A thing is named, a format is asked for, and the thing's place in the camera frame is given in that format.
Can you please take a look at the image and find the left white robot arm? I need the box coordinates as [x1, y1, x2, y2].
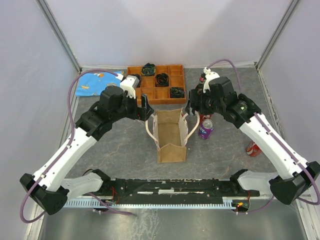
[19, 86, 154, 215]

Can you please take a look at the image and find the blue patterned cloth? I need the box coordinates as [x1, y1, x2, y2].
[75, 71, 124, 97]

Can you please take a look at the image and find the purple Fanta can near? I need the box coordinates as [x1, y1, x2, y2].
[198, 119, 214, 140]

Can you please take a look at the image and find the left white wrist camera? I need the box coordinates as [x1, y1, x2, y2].
[116, 74, 137, 99]

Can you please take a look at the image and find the rolled dark belt left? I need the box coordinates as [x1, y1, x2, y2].
[127, 74, 142, 89]

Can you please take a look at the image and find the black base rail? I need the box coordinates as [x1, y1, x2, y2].
[82, 169, 261, 205]

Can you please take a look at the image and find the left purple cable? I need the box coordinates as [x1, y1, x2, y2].
[21, 69, 136, 224]

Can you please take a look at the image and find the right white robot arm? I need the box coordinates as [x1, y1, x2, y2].
[185, 77, 320, 205]

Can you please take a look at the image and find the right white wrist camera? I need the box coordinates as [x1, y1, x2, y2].
[201, 67, 220, 93]

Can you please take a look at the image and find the burlap canvas watermelon bag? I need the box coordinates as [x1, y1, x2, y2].
[145, 108, 200, 164]

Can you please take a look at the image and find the red cola can middle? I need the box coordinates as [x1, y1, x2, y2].
[200, 114, 212, 122]

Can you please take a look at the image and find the purple cable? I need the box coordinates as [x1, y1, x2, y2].
[208, 58, 320, 215]
[21, 69, 136, 224]

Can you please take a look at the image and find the wooden compartment tray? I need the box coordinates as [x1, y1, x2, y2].
[127, 64, 187, 105]

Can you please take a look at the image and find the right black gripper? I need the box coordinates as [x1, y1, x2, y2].
[184, 88, 225, 117]

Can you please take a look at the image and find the rolled dark belt centre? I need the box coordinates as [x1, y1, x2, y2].
[155, 73, 169, 87]

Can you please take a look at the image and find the red cola can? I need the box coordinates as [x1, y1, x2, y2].
[200, 114, 212, 122]
[245, 141, 262, 157]

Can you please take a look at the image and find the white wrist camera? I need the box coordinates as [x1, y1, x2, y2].
[201, 67, 220, 93]
[116, 74, 137, 99]

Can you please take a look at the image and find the white slotted cable duct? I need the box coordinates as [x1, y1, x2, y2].
[64, 196, 249, 210]

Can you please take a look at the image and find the red cola can right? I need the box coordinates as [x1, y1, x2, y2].
[245, 141, 262, 157]

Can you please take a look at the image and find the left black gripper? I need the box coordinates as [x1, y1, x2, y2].
[110, 90, 154, 123]

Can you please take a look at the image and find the glass cola bottle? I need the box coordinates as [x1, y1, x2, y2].
[195, 73, 206, 95]

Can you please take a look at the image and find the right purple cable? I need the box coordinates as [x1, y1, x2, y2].
[208, 58, 320, 215]

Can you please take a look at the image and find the rolled dark belt top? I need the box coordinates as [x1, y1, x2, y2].
[141, 62, 156, 77]

